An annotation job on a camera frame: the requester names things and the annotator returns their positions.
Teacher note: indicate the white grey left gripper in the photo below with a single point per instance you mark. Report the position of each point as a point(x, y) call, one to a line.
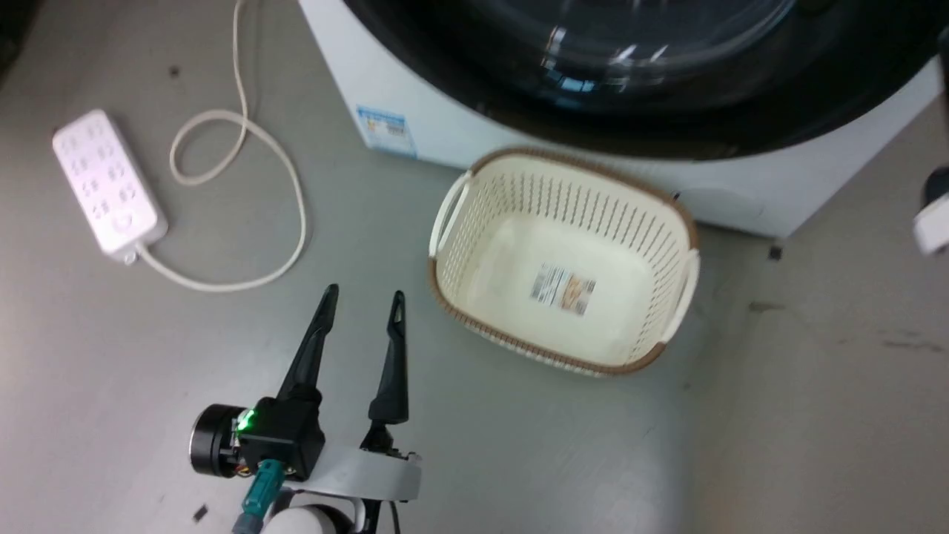
point(371, 475)

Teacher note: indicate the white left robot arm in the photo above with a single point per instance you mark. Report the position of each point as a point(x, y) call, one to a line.
point(311, 521)

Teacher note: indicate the white washing machine body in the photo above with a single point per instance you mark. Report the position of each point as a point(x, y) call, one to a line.
point(474, 141)

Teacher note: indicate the black glass washing machine door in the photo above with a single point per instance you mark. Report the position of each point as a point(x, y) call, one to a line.
point(667, 81)

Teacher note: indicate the cream plastic laundry basket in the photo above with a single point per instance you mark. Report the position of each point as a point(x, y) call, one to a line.
point(511, 259)

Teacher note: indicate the printed barcode label sticker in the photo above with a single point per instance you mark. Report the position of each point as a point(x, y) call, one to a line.
point(563, 289)

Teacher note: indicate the blue energy label sticker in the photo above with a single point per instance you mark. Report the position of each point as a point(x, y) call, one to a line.
point(385, 131)

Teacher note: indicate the white power strip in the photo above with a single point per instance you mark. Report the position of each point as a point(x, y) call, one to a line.
point(104, 185)

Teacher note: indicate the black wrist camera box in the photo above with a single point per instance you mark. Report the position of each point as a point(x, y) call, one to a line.
point(278, 437)

